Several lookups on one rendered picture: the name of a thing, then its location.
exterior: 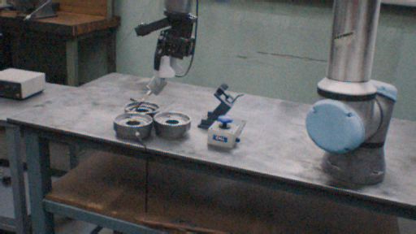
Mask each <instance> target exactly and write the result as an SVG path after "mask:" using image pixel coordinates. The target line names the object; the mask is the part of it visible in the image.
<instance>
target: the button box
mask: <svg viewBox="0 0 416 234"><path fill-rule="evenodd" d="M239 136H240V125H239V124H235V123H228V124H227V127H223V123H220V122H219V121H215V122H214V123H213V124H212V126H211V127H209V129H208V137H207V145H215V146H218V147H222V148H225V149H233V148H234V145H235V144H236V143H237V142H239V143H240V140H241V139H240V138H239Z"/></svg>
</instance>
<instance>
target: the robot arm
mask: <svg viewBox="0 0 416 234"><path fill-rule="evenodd" d="M380 3H381V0H334V3H333V8H332V21H331V32H330V44H329V51H328V56H327V74H326V77H324V79H323V80H322V81H320V82H319V83H318V86H317V92H316V103H315V104H314V105H312V106H311V108H310V109H309V110H308V113H307V115H306V117H305V129H306V131H307V132H308V135H309V137H310V139H311V140H313V142H314V143H315V144H316V145H317V146H318V147H319V148H320V149H322V150H324V151H325V152H324V154H323V157H322V168H323V170H324V171H325V172H326V173H328V174H329V175H330V176H333V177H335V178H336V179H339V180H342V181H346V182H349V183H351V184H364V185H369V184H379V183H380V182H382V181H383V180H384V176H385V173H386V163H385V157H384V143H385V140H386V137H387V134H388V128H389V125H390V119H391V117H392V110H393V107H394V104H395V102H396V101H397V100H396V95H397V89H396V88H395V87H394V86H392V85H390V84H386V83H382V82H379V81H376V80H371V66H372V62H373V57H374V48H375V39H376V30H377V25H378V20H379V7H380ZM164 8H165V9H164V13H163V14H164V15H165V16H166V17H165V18H163V19H159V20H157V21H154V22H151V23H147V22H146V23H142V24H139V25H138V27H137V28H135V32H136V35H137V36H142V37H143V36H148V35H149V34H151V33H152V32H154V31H156V30H160V29H162V28H167V27H169V26H171V27H170V28H168V29H165V30H162V31H160V36H159V37H158V40H157V47H156V50H155V52H154V77H155V80H156V82H157V86H160V82H161V78H164V80H166V78H174V77H175V74H180V73H182V67H181V66H179V64H178V63H176V59H181V60H183V58H184V57H189V56H190V55H193V46H192V44H193V45H194V42H195V38H196V37H192V33H193V23H194V22H196V20H197V16H192V15H190V13H192V10H193V0H165V2H164ZM191 47H192V49H191ZM190 50H191V51H190Z"/></svg>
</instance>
